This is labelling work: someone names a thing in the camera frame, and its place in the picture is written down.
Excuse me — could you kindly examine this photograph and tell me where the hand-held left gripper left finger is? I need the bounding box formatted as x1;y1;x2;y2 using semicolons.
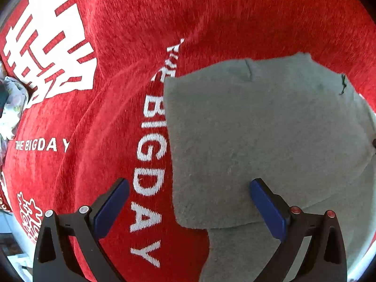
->
32;178;130;282

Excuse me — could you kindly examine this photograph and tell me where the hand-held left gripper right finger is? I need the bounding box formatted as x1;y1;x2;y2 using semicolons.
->
250;178;348;282

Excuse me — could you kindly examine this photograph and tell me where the grey small garment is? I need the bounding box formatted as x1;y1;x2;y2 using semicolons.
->
163;52;376;282

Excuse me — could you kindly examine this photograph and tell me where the white floral cloth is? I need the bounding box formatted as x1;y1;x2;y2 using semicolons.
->
0;62;30;153

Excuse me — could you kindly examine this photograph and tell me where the red printed blanket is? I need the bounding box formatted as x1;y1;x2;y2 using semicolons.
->
0;0;376;282

